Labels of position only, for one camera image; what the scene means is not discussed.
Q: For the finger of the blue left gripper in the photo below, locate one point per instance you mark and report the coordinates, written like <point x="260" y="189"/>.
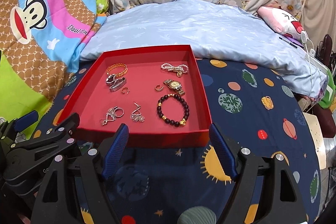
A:
<point x="26" y="121"/>

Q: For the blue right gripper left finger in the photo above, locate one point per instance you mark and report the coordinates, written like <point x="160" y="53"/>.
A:
<point x="115" y="148"/>

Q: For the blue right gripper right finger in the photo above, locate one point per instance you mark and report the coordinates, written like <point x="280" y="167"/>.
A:
<point x="221" y="144"/>

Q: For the gold hoop earring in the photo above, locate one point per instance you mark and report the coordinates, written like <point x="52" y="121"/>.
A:
<point x="125" y="90"/>
<point x="159" y="88"/>

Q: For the red jewelry tray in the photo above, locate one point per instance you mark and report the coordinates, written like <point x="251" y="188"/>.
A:
<point x="96" y="93"/>

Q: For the silver infinity rhinestone earring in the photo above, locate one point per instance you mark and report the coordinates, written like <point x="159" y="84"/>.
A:
<point x="110" y="116"/>

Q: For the silver triangle rhinestone earring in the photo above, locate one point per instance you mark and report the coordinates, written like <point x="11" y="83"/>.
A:
<point x="136" y="115"/>

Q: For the gold braided bangle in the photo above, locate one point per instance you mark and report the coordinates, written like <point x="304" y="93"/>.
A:
<point x="117" y="69"/>

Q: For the gold wristwatch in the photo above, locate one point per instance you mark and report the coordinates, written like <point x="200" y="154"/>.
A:
<point x="175" y="86"/>

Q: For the light blue pillow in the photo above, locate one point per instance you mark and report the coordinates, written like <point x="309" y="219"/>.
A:
<point x="219" y="32"/>

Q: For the colourful monkey cartoon quilt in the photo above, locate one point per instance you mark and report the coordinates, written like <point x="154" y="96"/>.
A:
<point x="41" y="42"/>

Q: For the pink white plush toy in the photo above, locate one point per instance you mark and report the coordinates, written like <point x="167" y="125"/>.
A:
<point x="281" y="22"/>

